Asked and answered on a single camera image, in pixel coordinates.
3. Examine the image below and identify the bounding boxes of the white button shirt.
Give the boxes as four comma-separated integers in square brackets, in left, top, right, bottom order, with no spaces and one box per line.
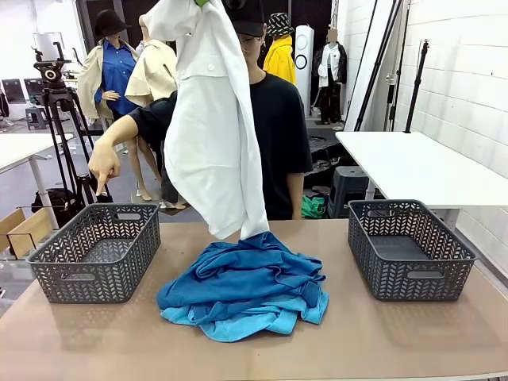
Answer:
[140,0,271,242]

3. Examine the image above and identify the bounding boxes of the dark blue polo shirt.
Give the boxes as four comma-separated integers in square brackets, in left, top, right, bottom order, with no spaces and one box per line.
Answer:
[156,231,327,319]

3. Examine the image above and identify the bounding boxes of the light blue garment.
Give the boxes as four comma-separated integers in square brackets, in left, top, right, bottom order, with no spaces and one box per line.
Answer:
[160,291,331,344]

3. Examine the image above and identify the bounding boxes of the person's right forearm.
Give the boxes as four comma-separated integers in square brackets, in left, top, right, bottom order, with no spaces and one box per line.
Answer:
[92,114,140,154]

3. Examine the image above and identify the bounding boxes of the person's left forearm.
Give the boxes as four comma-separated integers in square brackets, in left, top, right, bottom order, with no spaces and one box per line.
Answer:
[290,171,306,221]

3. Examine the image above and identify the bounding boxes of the person's right hand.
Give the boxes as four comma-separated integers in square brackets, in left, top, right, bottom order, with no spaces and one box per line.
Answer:
[87,141,122,197]

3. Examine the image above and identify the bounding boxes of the black baseball cap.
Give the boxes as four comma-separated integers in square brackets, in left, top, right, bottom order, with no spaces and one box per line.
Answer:
[221,0,267,38]

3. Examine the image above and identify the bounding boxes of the mannequin in cream jacket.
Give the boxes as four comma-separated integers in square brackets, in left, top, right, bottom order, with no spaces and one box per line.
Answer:
[124,15,188,210]

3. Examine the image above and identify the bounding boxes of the mannequin in yellow hoodie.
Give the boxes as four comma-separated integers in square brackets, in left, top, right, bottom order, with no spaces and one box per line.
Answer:
[263,12,298,86]

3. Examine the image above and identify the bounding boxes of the mannequin in blue shirt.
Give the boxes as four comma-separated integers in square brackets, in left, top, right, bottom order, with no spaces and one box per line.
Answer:
[76,9,154,202]

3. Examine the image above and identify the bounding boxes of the white tower air conditioner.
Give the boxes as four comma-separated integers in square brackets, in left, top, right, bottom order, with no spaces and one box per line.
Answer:
[294,25,316,119]

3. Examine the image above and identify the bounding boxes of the mannequin in white black jacket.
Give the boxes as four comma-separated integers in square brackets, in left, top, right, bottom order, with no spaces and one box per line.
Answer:
[314,29,348,125]

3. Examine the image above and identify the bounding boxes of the person in black t-shirt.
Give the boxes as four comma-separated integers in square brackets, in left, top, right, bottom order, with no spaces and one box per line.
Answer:
[128,23,315,221]

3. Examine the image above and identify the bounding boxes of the black leaning stand legs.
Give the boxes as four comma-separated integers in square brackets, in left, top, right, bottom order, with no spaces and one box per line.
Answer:
[344,0,412,133]

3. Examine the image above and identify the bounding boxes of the small grey step stool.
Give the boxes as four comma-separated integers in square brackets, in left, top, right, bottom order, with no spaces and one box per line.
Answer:
[25,106,49,132]

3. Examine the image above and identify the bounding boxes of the black light stand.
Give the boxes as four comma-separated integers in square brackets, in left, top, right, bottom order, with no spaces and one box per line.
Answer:
[403,39,433,134]

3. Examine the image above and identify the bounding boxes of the white table with grey leg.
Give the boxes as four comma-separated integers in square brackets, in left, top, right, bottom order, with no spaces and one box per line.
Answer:
[0,133,75,229]

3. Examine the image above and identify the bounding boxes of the green cloth on floor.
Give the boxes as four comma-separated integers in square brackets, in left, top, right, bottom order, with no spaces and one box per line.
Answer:
[301,194,329,220]

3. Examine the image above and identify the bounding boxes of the dark grey plastic stool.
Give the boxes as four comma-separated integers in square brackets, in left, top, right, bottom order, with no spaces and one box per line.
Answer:
[326,166,376,220]

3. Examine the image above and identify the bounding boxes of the black bag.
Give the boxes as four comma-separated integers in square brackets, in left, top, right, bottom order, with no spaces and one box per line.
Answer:
[31,187,87,228]

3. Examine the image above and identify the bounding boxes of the large white table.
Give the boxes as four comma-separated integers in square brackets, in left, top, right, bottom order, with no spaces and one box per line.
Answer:
[334,130,508,210]

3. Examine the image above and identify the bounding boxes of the grey woven plastic basket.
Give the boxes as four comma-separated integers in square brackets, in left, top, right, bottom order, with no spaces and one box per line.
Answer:
[347,198,478,303]
[26,202,162,305]

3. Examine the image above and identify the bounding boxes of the black camera tripod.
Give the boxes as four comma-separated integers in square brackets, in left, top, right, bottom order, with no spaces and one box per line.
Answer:
[33,40,114,204]

